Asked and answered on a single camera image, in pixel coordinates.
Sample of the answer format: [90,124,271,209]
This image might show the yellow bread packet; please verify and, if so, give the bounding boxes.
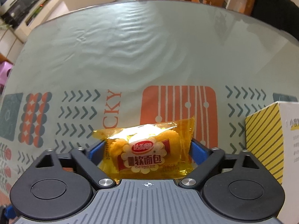
[93,117,195,180]

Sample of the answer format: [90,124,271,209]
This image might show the white tablet box lid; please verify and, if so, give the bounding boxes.
[245,101,299,223]

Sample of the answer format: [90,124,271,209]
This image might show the patterned plastic tablecloth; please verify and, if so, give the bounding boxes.
[1,0,298,203]

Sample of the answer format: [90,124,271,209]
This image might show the purple plastic stool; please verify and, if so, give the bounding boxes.
[0,61,13,93]

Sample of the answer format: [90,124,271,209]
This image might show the white tv cabinet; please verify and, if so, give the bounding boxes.
[1,0,62,63]

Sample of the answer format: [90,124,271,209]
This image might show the black chair cover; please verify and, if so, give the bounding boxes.
[250,0,298,39]

